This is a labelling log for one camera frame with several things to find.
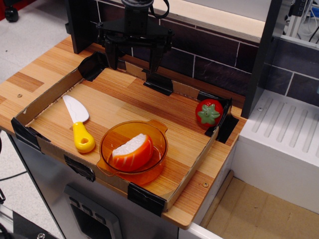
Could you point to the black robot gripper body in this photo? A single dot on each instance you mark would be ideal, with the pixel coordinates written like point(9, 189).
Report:
point(136, 28)

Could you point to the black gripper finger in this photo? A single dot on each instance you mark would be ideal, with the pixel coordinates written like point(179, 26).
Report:
point(156, 55)
point(112, 54)

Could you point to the orange white toy sushi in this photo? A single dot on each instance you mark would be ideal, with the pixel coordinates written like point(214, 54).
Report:
point(134, 154)

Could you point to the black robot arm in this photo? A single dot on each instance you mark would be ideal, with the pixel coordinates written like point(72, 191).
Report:
point(145, 4)

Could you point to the cardboard fence with black tape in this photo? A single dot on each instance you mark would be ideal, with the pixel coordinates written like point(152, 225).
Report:
point(94, 110)

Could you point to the orange transparent plastic pot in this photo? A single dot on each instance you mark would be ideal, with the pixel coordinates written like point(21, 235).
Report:
point(122, 133)

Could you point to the red toy tomato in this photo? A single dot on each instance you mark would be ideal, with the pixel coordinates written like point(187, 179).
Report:
point(209, 112)

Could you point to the white toy sink drainboard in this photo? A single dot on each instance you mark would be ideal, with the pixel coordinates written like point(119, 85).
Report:
point(278, 150)

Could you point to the grey toy oven front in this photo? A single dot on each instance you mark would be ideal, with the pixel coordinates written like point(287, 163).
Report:
point(82, 209)

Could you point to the yellow handled white toy knife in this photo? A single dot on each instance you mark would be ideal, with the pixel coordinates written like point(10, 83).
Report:
point(83, 140)

